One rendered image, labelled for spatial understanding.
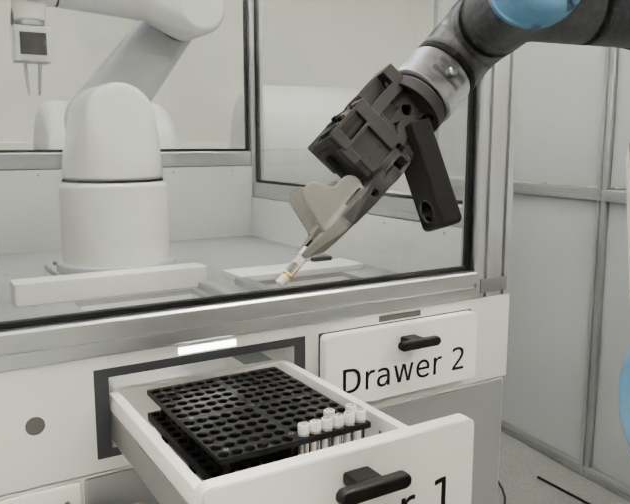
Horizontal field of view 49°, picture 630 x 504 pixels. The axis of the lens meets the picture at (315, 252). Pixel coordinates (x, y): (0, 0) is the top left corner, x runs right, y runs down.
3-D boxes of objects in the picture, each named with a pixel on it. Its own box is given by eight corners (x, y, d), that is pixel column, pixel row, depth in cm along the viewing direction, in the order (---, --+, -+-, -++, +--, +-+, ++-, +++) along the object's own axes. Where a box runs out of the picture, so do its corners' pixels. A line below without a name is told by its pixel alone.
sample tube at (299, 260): (276, 280, 68) (306, 245, 69) (273, 280, 69) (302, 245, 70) (285, 288, 68) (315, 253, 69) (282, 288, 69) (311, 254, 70)
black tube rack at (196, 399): (370, 477, 76) (370, 421, 75) (221, 522, 67) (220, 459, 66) (274, 411, 95) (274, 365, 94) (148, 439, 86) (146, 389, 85)
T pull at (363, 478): (412, 487, 61) (413, 472, 61) (341, 510, 58) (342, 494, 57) (388, 471, 64) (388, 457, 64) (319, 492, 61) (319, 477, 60)
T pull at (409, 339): (441, 345, 105) (441, 336, 104) (402, 352, 101) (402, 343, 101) (426, 339, 108) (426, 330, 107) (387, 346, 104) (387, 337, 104)
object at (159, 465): (447, 502, 72) (449, 446, 71) (215, 583, 58) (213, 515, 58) (268, 387, 105) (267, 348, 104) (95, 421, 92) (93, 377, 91)
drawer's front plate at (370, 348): (475, 377, 114) (478, 311, 113) (325, 412, 100) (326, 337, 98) (468, 374, 116) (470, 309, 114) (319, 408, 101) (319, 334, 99)
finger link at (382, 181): (328, 217, 70) (378, 158, 73) (340, 229, 71) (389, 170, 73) (347, 211, 66) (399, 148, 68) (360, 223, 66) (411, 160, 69)
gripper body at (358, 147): (301, 153, 74) (370, 76, 77) (358, 209, 76) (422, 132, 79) (326, 138, 67) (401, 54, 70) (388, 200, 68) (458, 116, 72)
